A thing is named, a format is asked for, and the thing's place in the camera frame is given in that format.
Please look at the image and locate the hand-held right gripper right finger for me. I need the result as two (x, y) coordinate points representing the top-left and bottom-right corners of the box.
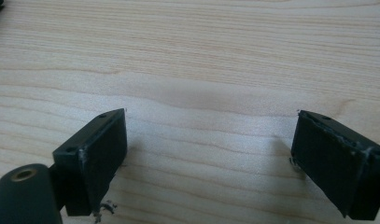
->
(290, 109), (380, 221)

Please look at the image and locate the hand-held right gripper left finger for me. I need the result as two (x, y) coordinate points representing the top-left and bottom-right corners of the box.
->
(49, 107), (129, 217)

